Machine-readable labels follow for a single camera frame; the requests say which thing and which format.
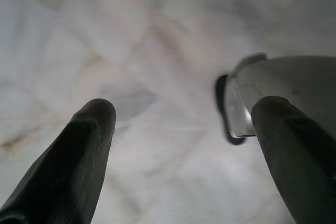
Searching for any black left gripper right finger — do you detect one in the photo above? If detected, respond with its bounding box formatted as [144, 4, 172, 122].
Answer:
[251, 96, 336, 224]

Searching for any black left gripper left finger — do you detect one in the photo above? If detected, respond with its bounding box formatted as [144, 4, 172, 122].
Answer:
[0, 98, 117, 224]

